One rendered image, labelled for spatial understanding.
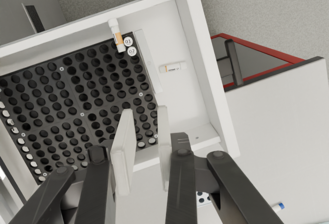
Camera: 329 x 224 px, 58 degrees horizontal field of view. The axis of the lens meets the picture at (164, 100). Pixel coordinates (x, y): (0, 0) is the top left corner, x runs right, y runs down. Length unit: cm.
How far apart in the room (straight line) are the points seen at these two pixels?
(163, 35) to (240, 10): 95
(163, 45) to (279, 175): 43
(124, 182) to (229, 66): 31
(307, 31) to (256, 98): 96
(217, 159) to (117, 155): 5
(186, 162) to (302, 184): 67
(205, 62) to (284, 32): 112
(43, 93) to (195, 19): 24
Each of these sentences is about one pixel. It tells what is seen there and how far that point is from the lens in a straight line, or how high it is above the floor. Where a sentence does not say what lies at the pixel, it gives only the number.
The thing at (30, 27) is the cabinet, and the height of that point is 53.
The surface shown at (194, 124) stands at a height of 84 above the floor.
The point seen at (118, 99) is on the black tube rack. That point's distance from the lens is 45.
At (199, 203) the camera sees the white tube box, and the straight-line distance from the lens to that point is 69.
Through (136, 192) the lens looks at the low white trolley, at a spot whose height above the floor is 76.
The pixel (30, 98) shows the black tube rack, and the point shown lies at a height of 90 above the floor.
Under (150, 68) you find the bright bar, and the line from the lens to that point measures 49.
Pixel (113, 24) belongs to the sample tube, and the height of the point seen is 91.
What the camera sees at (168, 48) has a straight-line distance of 50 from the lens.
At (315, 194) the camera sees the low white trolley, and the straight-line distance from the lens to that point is 85.
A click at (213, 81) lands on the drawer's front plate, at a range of 43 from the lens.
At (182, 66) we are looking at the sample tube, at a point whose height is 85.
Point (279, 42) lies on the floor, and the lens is 152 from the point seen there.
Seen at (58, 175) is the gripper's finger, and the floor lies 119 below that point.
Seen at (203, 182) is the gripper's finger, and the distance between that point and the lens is 16.
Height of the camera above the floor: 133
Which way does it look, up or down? 70 degrees down
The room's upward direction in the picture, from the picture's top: 158 degrees clockwise
